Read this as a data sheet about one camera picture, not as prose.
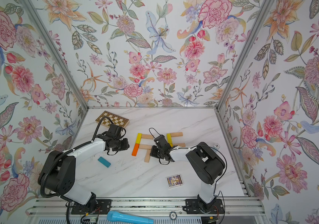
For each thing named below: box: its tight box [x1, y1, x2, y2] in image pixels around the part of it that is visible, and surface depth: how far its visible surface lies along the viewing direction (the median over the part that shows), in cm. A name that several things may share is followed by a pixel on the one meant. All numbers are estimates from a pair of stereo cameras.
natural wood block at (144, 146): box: [138, 143, 153, 150], surface depth 99 cm
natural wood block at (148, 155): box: [144, 148, 152, 163], surface depth 95 cm
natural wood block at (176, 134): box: [170, 132, 184, 138], surface depth 106 cm
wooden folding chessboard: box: [95, 110, 130, 129], surface depth 112 cm
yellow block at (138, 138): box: [135, 133, 143, 144], surface depth 103 cm
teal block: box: [97, 156, 112, 168], surface depth 92 cm
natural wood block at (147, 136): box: [141, 133, 154, 140], surface depth 105 cm
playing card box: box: [165, 174, 184, 189], surface depth 83 cm
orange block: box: [131, 143, 140, 157], surface depth 97 cm
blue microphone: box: [106, 210, 155, 224], surface depth 71 cm
